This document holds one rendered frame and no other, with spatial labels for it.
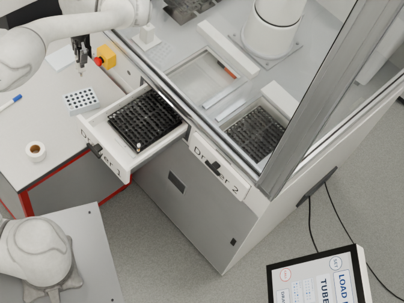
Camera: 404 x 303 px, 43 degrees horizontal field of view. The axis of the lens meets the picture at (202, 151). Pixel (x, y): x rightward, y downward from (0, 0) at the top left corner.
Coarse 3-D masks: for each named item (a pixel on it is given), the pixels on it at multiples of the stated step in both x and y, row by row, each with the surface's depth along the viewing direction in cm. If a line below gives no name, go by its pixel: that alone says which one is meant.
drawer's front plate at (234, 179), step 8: (192, 136) 189; (200, 136) 187; (192, 144) 192; (200, 144) 188; (208, 144) 186; (192, 152) 196; (200, 152) 191; (208, 152) 186; (216, 152) 185; (200, 160) 195; (208, 160) 190; (216, 160) 185; (224, 160) 184; (208, 168) 194; (224, 168) 184; (232, 168) 183; (216, 176) 192; (224, 176) 187; (232, 176) 183; (240, 176) 182; (224, 184) 191; (232, 184) 186; (240, 184) 181; (248, 184) 181; (232, 192) 190; (240, 192) 185; (240, 200) 188
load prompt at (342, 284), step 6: (348, 270) 144; (336, 276) 145; (342, 276) 144; (348, 276) 143; (336, 282) 145; (342, 282) 144; (348, 282) 142; (336, 288) 144; (342, 288) 143; (348, 288) 142; (336, 294) 143; (342, 294) 142; (348, 294) 141; (336, 300) 143; (342, 300) 141; (348, 300) 140
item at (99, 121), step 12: (144, 84) 200; (132, 96) 197; (108, 108) 191; (96, 120) 191; (108, 132) 193; (180, 132) 191; (156, 144) 193; (168, 144) 191; (120, 156) 188; (144, 156) 183; (132, 168) 183
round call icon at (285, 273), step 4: (284, 268) 158; (288, 268) 157; (280, 272) 158; (284, 272) 157; (288, 272) 156; (280, 276) 158; (284, 276) 157; (288, 276) 156; (280, 280) 157; (284, 280) 156; (288, 280) 155
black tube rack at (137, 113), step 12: (144, 96) 196; (156, 96) 197; (120, 108) 191; (132, 108) 192; (144, 108) 193; (156, 108) 194; (168, 108) 195; (108, 120) 191; (120, 120) 189; (132, 120) 193; (144, 120) 193; (156, 120) 191; (168, 120) 192; (180, 120) 194; (120, 132) 190; (132, 132) 188; (144, 132) 188; (156, 132) 189; (168, 132) 194; (132, 144) 188; (144, 144) 185
